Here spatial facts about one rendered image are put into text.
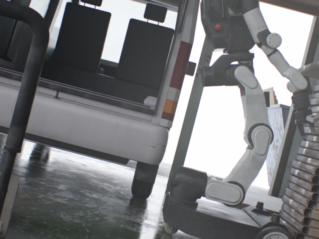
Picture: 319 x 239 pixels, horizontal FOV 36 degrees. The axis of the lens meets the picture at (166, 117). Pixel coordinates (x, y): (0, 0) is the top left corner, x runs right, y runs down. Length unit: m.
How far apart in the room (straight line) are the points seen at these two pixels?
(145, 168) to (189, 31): 0.92
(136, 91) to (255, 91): 2.38
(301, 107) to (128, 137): 1.04
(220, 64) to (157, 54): 2.33
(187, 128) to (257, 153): 1.81
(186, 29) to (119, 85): 1.91
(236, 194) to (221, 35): 0.85
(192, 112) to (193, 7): 1.43
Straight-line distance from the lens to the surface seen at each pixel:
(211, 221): 2.52
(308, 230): 2.69
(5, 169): 1.26
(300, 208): 2.72
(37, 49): 1.24
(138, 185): 3.29
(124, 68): 4.94
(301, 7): 4.71
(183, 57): 3.06
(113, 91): 4.89
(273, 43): 2.49
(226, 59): 2.65
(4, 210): 1.53
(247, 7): 2.51
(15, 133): 1.24
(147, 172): 3.13
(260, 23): 2.51
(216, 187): 2.62
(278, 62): 2.53
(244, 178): 2.69
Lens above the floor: 0.58
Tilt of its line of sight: level
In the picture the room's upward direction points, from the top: 15 degrees clockwise
